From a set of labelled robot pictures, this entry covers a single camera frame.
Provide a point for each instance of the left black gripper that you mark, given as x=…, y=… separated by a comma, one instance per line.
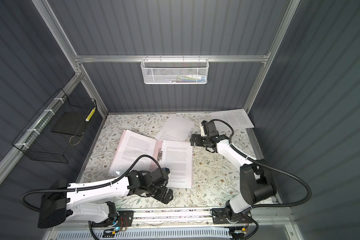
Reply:
x=162, y=197

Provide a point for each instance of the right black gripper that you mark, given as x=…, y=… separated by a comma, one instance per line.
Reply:
x=193, y=139

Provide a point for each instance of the corner white printed sheet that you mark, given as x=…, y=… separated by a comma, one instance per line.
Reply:
x=238, y=119

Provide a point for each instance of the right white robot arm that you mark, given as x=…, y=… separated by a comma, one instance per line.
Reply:
x=256, y=182

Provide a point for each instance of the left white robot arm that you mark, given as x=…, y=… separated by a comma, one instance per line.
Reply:
x=94, y=205

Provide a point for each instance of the metal folder clip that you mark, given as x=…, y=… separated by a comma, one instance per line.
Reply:
x=160, y=155

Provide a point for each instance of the pens in white basket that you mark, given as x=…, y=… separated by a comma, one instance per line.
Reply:
x=188, y=79

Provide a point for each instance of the yellow marker pen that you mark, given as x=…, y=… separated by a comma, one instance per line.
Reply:
x=91, y=113

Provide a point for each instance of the white wire mesh basket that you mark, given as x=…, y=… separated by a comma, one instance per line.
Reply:
x=155, y=73

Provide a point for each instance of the black wire mesh basket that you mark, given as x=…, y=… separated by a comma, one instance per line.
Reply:
x=61, y=135

